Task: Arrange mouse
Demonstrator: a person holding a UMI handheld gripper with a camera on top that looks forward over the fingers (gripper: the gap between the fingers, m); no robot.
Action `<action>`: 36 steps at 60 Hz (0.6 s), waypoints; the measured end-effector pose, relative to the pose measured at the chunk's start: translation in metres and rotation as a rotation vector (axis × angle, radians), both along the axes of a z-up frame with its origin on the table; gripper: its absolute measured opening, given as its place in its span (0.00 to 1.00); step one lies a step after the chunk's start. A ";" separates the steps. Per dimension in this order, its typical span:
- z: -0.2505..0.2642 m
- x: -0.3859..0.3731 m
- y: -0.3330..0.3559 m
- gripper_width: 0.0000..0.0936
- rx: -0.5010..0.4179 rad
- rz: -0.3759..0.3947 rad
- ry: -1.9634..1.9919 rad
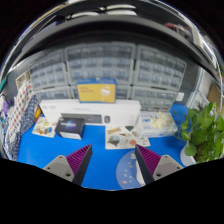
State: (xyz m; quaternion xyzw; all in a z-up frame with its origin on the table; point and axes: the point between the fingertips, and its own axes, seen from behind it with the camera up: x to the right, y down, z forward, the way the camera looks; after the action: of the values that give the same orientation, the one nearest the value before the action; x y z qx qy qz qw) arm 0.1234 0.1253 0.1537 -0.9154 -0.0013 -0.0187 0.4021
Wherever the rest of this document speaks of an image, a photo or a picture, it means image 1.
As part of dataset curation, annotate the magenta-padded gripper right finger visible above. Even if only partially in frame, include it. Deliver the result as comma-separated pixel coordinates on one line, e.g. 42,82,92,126
134,144,184,186

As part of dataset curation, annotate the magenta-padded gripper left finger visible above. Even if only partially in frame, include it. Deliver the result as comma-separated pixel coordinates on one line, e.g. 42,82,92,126
43,144,94,187

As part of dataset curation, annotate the round blue mouse pad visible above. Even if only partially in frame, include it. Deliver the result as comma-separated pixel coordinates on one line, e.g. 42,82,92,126
115,149,148,190

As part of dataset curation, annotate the small black box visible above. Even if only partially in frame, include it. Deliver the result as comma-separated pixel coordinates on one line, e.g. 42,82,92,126
54,116,86,140

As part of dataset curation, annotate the food sticker sheet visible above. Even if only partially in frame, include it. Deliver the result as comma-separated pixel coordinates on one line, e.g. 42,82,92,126
31,116,58,138

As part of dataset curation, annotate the clear box of gloves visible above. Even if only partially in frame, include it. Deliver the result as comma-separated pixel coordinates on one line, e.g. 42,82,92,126
136,110,179,138

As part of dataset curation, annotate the green potted plant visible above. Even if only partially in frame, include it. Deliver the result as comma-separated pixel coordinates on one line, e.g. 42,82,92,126
173,101,224,168

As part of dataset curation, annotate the colourful sticker sheet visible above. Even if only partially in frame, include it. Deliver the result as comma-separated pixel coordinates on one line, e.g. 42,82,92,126
104,124,151,150

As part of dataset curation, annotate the long white keyboard box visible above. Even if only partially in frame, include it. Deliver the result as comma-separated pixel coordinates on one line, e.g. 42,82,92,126
38,98,142,127

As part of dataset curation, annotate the red blue checked cloth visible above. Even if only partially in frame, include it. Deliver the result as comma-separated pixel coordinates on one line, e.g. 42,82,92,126
8,81,34,134

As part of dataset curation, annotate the purple toy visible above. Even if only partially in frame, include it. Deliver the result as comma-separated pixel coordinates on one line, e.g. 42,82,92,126
1,99,9,116

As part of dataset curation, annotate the yellow and blue box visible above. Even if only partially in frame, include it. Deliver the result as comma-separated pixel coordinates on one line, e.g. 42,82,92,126
75,78,118,104

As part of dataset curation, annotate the brown cardboard piece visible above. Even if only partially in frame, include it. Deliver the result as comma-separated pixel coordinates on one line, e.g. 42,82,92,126
207,84,223,108

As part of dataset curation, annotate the white wicker basket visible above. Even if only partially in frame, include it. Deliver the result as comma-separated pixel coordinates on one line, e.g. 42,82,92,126
15,70,32,91

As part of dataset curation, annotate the dark overhead shelf unit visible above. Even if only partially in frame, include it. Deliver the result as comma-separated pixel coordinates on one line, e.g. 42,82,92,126
6,0,224,81

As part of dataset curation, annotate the teal wall bin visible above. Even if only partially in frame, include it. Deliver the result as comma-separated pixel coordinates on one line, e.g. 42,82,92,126
0,77,8,92

